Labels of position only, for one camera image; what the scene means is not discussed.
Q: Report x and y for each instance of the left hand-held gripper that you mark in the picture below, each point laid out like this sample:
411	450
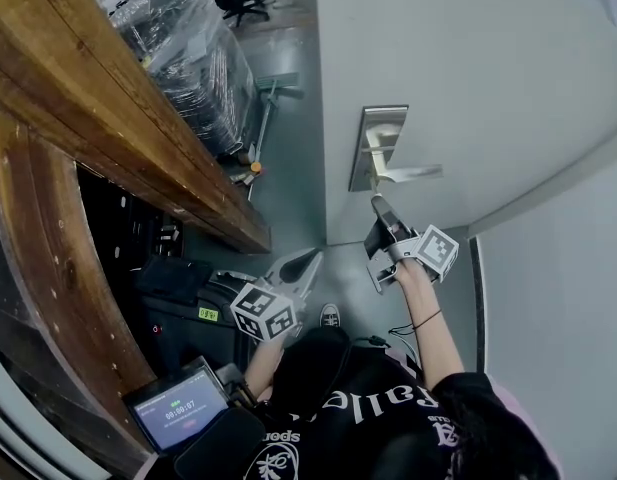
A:
263	310

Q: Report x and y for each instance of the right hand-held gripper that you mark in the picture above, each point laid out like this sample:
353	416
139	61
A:
435	253

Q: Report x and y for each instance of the white door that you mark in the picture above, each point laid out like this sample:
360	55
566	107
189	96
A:
488	93

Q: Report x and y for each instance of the person's right forearm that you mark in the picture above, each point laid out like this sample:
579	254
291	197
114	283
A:
430	338

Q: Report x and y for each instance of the person's left forearm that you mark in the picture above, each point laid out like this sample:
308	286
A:
263	368

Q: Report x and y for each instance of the silver door lock plate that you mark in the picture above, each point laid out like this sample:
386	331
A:
370	118

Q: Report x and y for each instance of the person's left sneaker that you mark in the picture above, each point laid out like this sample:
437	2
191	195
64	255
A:
330	315

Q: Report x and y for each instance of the person's black trousers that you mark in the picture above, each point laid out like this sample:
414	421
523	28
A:
313	358

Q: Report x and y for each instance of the green label sticker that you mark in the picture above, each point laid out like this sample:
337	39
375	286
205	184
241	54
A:
208	314

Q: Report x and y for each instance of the small orange cap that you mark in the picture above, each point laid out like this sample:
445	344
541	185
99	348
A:
256	167

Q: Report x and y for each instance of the black skirting board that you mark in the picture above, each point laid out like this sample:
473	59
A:
479	308

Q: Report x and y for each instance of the large black hard case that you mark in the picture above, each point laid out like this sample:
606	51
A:
198	333

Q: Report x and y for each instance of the person's black printed shirt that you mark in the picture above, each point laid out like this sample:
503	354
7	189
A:
368	443

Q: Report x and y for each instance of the tablet with timer screen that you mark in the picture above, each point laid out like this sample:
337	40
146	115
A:
180	410

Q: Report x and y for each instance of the black chest pouch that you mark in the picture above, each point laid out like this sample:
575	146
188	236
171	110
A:
218	448

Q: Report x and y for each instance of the plastic wrapped pallet load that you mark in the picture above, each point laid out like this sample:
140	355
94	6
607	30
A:
188	68

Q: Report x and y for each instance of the black tablet mount bracket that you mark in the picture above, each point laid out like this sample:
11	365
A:
235	385

